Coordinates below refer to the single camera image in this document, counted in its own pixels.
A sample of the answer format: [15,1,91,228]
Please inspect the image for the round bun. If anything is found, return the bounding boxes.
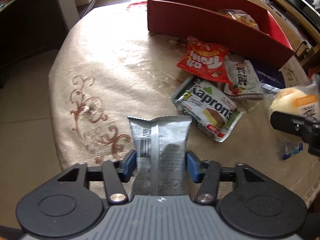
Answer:
[269,81,319,120]

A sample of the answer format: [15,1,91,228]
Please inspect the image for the blue white snack bar wrapper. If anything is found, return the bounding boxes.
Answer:
[277,140,303,160]

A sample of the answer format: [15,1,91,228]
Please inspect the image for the silver foil snack packet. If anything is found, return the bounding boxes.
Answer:
[128,115,192,196]

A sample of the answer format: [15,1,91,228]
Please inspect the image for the blue wafer biscuit packet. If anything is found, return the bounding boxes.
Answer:
[254,66,286,94]

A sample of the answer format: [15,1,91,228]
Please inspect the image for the Kaprons wafer packet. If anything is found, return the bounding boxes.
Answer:
[171,76,243,142]

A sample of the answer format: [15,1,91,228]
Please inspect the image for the white duck gizzard packet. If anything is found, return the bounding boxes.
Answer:
[223,59,263,100]

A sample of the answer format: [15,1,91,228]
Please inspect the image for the red Trolli candy bag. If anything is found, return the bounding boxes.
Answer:
[176,36,231,83]

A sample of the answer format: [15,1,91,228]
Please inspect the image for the yellow waffle snack bag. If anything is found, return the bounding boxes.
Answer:
[218,9,260,30]

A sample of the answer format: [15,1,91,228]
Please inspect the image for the wooden TV cabinet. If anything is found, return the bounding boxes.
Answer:
[249,0,319,69]

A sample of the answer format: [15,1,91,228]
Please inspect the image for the red cardboard box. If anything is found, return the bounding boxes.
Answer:
[147,0,295,69]

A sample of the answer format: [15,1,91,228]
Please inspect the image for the dark long side table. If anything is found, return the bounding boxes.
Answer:
[1,0,80,67]

